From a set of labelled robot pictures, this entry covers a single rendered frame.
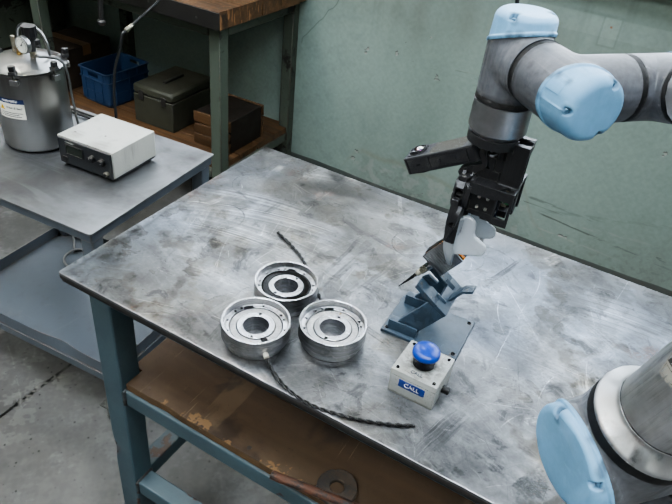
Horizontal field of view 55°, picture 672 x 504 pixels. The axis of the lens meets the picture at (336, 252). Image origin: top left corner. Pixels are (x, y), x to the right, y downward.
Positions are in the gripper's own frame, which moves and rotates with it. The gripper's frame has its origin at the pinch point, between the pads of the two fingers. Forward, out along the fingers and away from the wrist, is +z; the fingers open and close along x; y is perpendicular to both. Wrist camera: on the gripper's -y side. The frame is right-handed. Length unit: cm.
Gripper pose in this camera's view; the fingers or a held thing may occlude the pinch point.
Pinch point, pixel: (449, 250)
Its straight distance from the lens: 96.9
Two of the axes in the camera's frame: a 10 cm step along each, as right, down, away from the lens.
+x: 4.6, -4.9, 7.4
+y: 8.8, 3.4, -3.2
